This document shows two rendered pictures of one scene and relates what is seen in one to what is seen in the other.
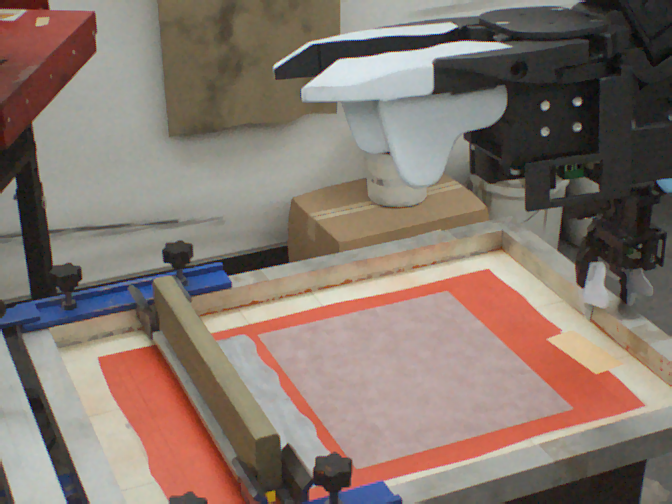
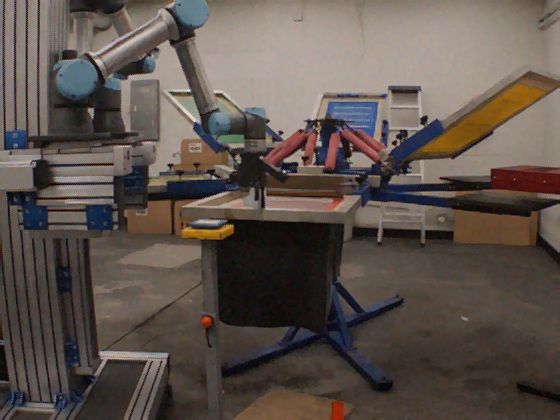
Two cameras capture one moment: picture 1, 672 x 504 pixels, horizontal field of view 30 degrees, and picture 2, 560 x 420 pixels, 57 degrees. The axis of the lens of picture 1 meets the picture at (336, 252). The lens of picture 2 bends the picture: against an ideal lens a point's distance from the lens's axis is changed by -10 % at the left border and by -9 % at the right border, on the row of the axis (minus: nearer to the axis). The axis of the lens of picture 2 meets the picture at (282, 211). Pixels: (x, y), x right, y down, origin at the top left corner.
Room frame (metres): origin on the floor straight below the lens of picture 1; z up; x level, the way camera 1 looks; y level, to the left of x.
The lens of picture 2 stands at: (2.73, -1.86, 1.26)
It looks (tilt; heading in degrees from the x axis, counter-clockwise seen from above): 8 degrees down; 127
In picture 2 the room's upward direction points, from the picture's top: straight up
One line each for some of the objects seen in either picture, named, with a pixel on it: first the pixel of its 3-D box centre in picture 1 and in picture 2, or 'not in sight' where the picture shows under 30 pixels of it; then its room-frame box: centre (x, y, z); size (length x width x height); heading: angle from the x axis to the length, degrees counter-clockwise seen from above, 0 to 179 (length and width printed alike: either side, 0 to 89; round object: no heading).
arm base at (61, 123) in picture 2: not in sight; (70, 119); (1.13, -0.88, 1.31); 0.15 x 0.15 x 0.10
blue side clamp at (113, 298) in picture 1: (127, 311); (361, 194); (1.55, 0.30, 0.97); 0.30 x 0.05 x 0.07; 113
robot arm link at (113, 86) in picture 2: not in sight; (106, 92); (0.81, -0.50, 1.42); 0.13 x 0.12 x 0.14; 16
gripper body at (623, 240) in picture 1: (625, 223); (253, 170); (1.50, -0.39, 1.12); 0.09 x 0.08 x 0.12; 23
